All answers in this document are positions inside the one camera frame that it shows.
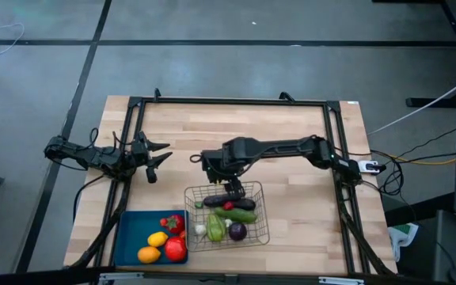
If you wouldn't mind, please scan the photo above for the white and green cloth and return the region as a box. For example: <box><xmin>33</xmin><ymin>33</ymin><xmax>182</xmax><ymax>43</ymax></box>
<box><xmin>387</xmin><ymin>222</ymin><xmax>420</xmax><ymax>263</ymax></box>

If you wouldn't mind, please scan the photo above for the thin white floor cable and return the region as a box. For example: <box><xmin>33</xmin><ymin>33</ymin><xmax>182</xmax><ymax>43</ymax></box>
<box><xmin>0</xmin><ymin>22</ymin><xmax>25</xmax><ymax>63</ymax></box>

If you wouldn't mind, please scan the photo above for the black table frame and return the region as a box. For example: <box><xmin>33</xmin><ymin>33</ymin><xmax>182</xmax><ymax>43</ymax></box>
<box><xmin>69</xmin><ymin>96</ymin><xmax>397</xmax><ymax>276</ymax></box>

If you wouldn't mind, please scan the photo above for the yellow lemon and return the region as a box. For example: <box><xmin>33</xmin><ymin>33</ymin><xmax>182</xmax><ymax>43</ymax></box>
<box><xmin>146</xmin><ymin>231</ymin><xmax>169</xmax><ymax>248</ymax></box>

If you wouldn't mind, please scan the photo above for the large dark purple eggplant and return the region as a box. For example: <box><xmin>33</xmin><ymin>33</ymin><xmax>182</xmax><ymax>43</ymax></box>
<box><xmin>203</xmin><ymin>193</ymin><xmax>241</xmax><ymax>208</ymax></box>

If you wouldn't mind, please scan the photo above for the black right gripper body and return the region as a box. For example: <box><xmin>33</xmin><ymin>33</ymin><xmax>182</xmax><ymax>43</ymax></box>
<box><xmin>200</xmin><ymin>147</ymin><xmax>249</xmax><ymax>184</ymax></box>

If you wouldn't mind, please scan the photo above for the black cable bundle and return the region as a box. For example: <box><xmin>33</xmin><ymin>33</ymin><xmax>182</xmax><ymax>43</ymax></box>
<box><xmin>364</xmin><ymin>127</ymin><xmax>456</xmax><ymax>197</ymax></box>

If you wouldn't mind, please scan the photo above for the black hanging cable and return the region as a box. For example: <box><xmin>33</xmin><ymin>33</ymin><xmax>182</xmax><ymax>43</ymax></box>
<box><xmin>71</xmin><ymin>173</ymin><xmax>106</xmax><ymax>223</ymax></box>

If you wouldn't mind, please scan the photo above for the large red round fruit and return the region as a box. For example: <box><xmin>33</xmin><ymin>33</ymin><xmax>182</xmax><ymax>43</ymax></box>
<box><xmin>164</xmin><ymin>236</ymin><xmax>188</xmax><ymax>264</ymax></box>

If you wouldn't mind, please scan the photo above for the round purple eggplant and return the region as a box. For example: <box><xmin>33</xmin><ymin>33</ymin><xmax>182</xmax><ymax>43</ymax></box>
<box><xmin>228</xmin><ymin>222</ymin><xmax>249</xmax><ymax>242</ymax></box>

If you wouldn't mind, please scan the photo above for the blue plastic tray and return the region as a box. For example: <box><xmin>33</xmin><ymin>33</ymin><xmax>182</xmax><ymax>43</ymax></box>
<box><xmin>113</xmin><ymin>209</ymin><xmax>190</xmax><ymax>267</ymax></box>

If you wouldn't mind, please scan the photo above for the silver rail bracket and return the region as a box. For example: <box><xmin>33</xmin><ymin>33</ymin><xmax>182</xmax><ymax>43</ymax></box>
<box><xmin>98</xmin><ymin>272</ymin><xmax>145</xmax><ymax>284</ymax></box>
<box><xmin>317</xmin><ymin>275</ymin><xmax>366</xmax><ymax>285</ymax></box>

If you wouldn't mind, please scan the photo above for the light green ribbed squash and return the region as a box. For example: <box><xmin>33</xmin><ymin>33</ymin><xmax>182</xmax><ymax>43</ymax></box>
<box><xmin>206</xmin><ymin>214</ymin><xmax>227</xmax><ymax>243</ymax></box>

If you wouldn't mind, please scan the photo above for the orange fruit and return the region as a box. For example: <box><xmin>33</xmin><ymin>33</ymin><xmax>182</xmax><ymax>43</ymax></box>
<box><xmin>137</xmin><ymin>245</ymin><xmax>162</xmax><ymax>265</ymax></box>

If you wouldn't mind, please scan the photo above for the red fruit with green top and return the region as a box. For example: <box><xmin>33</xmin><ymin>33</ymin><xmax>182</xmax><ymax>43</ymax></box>
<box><xmin>165</xmin><ymin>214</ymin><xmax>186</xmax><ymax>235</ymax></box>

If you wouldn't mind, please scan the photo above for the slim purple eggplant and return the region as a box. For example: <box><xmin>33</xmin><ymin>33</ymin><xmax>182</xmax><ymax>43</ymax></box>
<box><xmin>234</xmin><ymin>198</ymin><xmax>257</xmax><ymax>211</ymax></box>

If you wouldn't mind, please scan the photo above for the yellow cable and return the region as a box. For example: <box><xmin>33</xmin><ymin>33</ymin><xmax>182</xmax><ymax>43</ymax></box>
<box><xmin>388</xmin><ymin>153</ymin><xmax>456</xmax><ymax>166</ymax></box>

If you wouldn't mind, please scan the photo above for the silver mounting plate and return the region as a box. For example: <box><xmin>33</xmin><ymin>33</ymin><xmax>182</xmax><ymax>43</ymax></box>
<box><xmin>357</xmin><ymin>160</ymin><xmax>387</xmax><ymax>175</ymax></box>

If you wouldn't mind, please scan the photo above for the thick white cable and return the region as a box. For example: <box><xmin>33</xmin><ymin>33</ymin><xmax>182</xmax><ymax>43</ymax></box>
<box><xmin>366</xmin><ymin>67</ymin><xmax>456</xmax><ymax>136</ymax></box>

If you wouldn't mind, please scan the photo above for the gold wire basket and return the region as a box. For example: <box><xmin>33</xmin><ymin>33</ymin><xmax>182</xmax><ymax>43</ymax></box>
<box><xmin>183</xmin><ymin>180</ymin><xmax>271</xmax><ymax>253</ymax></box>

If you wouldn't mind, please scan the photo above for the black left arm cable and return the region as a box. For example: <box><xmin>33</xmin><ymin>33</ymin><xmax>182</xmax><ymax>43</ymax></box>
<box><xmin>88</xmin><ymin>127</ymin><xmax>134</xmax><ymax>150</ymax></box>

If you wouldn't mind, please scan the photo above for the green cucumber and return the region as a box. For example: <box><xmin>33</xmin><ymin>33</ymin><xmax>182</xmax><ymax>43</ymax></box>
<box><xmin>213</xmin><ymin>207</ymin><xmax>259</xmax><ymax>225</ymax></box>

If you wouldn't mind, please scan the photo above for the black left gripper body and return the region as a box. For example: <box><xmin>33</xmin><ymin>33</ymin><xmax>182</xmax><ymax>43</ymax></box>
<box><xmin>130</xmin><ymin>131</ymin><xmax>153</xmax><ymax>170</ymax></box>

